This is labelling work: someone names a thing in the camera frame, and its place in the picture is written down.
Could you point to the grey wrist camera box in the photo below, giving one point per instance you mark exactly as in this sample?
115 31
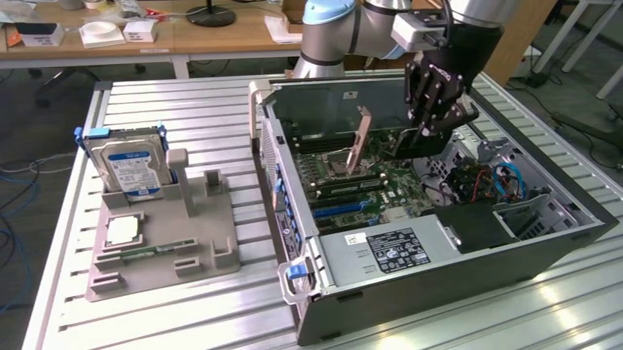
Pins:
414 31

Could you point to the wooden cabinet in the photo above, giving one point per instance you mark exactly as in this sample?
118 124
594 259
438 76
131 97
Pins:
526 36

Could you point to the RAM stick with black chips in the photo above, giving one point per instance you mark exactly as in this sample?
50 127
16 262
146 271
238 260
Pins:
350 186

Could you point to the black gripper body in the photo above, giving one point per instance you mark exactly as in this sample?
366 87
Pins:
472 51

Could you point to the black open PC case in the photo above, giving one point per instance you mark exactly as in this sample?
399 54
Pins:
438 291

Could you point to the grey power supply unit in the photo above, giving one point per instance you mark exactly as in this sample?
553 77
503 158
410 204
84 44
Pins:
340 255

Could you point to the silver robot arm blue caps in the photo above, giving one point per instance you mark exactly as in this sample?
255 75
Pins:
331 40

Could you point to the white round holder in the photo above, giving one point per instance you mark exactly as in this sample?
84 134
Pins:
99 34

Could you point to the black RAM slot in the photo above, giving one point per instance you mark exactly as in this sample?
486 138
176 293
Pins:
331 146
326 136

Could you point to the green motherboard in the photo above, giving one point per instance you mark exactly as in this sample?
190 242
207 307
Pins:
399 189

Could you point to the blue case latch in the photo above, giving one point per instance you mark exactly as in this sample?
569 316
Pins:
295 272

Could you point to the hard disk in blue caddy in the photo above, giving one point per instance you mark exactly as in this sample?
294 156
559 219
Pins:
131 167

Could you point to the metal socket cover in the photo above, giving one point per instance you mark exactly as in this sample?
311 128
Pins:
382 140

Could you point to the black lamp base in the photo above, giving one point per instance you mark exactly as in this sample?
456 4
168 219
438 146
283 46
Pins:
211 19

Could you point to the grey disk bay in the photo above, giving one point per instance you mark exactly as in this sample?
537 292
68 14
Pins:
559 218

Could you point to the white box with black lid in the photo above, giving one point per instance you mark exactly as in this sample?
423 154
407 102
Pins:
42 36

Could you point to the white labelled box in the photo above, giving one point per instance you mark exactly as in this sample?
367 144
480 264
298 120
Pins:
140 32

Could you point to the green RAM stick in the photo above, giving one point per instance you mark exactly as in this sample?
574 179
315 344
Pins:
146 251

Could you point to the black chair base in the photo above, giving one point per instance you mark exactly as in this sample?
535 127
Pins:
59 78
585 125

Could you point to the perforated metal drive cage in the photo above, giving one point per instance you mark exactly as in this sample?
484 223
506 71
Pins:
432 171

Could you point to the grey parts rack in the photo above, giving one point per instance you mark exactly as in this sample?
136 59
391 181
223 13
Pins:
166 226

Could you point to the silver CPU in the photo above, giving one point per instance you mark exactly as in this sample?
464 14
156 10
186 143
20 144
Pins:
122 229

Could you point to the graphics card with metal bracket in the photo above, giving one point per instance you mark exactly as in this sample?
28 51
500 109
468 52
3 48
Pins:
423 147

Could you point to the black floor adapter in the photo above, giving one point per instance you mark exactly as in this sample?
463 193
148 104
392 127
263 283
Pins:
537 79

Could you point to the white table frame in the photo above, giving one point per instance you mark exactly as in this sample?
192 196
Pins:
609 85

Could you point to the orange box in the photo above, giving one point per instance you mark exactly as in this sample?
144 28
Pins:
12 38

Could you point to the white paper box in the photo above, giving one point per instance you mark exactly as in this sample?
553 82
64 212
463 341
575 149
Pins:
282 31

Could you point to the blue card retainer clip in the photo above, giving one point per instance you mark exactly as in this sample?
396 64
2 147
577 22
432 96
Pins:
278 184

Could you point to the black plastic cover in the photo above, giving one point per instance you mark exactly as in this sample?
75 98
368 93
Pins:
472 226

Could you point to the grey cup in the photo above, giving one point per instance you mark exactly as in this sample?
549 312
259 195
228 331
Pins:
72 3

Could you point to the wooden desk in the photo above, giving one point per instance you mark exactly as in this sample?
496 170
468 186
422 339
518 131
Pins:
72 53
204 40

